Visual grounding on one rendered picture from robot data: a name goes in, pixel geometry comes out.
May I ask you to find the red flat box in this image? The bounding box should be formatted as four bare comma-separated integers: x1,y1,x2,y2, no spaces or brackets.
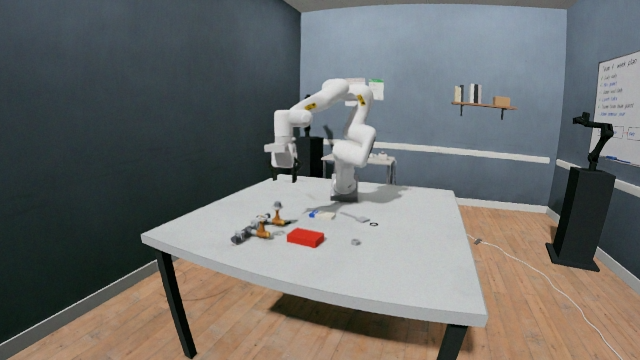
287,228,324,248

